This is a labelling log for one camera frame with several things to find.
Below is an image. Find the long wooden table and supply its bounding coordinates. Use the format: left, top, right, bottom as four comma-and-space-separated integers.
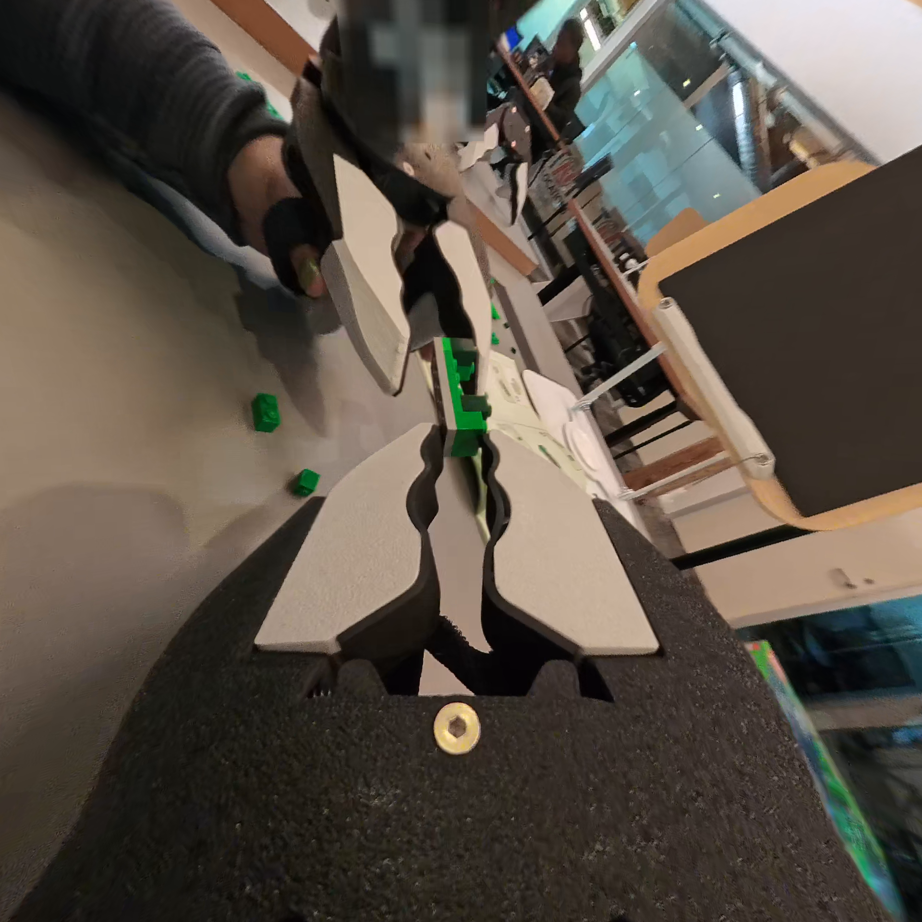
496, 39, 696, 412

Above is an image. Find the person's left forearm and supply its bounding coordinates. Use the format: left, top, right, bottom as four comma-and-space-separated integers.
0, 0, 295, 246

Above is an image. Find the person's left hand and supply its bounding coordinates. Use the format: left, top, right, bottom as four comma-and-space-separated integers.
229, 133, 338, 301

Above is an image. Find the black computer monitor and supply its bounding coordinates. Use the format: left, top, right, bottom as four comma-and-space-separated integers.
637, 146, 922, 533

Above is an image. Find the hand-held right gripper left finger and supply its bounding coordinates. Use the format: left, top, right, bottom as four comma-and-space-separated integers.
254, 423, 442, 655

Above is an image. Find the spare hand-held gripper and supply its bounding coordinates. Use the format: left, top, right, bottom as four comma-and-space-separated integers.
461, 104, 535, 226

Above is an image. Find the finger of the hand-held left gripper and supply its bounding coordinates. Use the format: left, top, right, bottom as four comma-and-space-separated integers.
402, 219, 497, 354
319, 153, 410, 399

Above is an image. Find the grey desk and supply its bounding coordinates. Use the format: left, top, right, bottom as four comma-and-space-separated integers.
0, 0, 653, 909

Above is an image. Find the open instruction booklet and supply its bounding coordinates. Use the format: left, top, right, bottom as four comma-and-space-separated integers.
472, 346, 613, 516

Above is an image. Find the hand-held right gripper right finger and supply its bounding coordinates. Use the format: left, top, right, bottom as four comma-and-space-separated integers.
480, 431, 661, 659

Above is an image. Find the green and grey brick assembly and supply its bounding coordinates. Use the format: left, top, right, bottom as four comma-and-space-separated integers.
431, 336, 494, 460

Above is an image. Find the white monitor stand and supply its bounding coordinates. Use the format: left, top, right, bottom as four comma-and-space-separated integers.
522, 297, 777, 505

